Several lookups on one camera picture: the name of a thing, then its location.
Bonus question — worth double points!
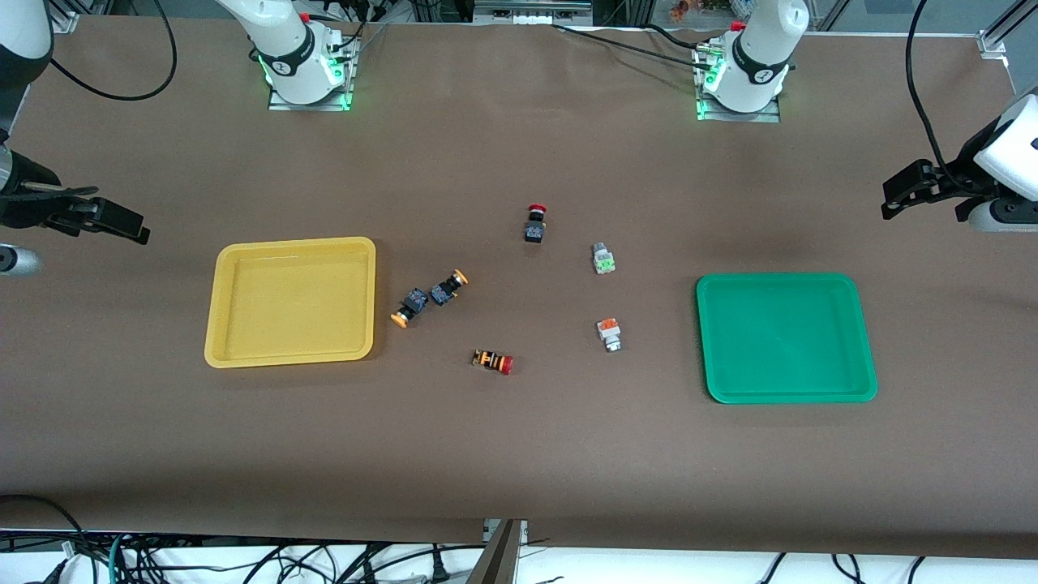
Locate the aluminium frame profile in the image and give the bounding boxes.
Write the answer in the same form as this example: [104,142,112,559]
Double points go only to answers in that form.
[977,0,1038,59]

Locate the green plastic tray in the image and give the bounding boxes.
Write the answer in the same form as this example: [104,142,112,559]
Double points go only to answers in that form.
[695,273,879,405]

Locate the brown table cover sheet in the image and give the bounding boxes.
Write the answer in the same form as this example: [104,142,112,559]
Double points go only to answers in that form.
[0,15,1038,560]

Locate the yellow plastic tray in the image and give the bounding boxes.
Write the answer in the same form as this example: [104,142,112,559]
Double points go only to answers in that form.
[204,236,377,370]

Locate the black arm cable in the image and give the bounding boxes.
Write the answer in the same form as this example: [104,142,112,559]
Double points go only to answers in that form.
[49,0,178,103]
[904,0,976,197]

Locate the black looped floor cable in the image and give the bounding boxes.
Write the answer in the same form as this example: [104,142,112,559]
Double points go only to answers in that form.
[0,493,87,562]

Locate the tangled black floor cables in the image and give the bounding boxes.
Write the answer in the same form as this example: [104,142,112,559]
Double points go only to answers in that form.
[122,539,457,584]

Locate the yellow push button switch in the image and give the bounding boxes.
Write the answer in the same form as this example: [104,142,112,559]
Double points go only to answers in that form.
[389,286,430,329]
[429,268,470,307]

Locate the silver metal rail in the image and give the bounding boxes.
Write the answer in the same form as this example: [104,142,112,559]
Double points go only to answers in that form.
[474,0,594,25]

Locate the short black table cable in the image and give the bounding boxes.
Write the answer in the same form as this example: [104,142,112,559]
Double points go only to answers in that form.
[641,23,723,48]

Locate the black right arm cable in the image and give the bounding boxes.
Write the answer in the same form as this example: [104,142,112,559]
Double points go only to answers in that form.
[49,0,178,103]

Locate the brown post under table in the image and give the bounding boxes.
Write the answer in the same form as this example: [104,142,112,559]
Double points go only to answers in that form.
[466,519,525,584]

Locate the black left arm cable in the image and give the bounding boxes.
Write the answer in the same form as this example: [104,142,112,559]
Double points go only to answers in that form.
[904,0,976,197]

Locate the long black table cable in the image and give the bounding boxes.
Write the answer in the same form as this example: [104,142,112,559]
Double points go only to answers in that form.
[550,23,702,66]

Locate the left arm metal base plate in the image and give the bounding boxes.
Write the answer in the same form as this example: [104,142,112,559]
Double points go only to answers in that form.
[695,41,783,124]

